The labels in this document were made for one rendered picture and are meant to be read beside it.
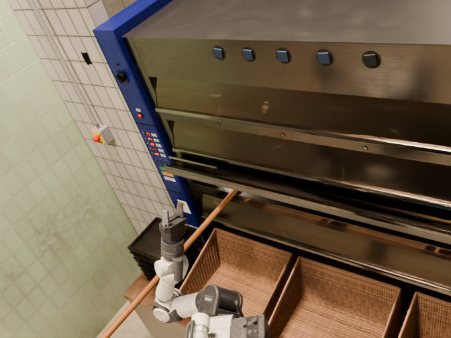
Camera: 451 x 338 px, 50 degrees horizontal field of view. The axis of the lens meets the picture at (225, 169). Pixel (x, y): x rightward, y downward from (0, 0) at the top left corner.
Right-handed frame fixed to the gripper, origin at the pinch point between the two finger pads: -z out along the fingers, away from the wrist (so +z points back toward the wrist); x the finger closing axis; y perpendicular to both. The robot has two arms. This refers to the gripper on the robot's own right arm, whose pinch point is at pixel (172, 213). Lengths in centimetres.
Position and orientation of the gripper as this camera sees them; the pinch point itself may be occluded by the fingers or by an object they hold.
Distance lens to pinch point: 180.6
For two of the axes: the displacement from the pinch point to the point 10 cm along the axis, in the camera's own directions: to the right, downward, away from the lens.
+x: -5.7, 3.0, -7.7
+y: -8.2, -2.7, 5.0
